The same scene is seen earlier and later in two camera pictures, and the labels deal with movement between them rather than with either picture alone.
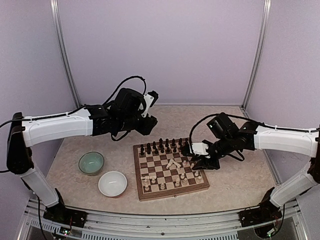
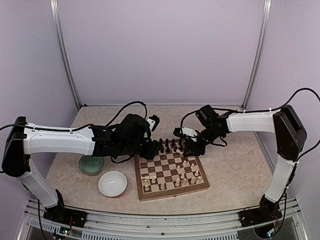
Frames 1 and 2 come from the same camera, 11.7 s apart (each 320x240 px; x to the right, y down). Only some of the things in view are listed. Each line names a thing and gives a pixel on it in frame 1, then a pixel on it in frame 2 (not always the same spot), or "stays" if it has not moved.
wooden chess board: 163,172 stays
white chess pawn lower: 177,182 stays
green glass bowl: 91,163 stays
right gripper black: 204,163 → 190,145
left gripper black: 146,129 → 151,152
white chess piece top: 146,186 stays
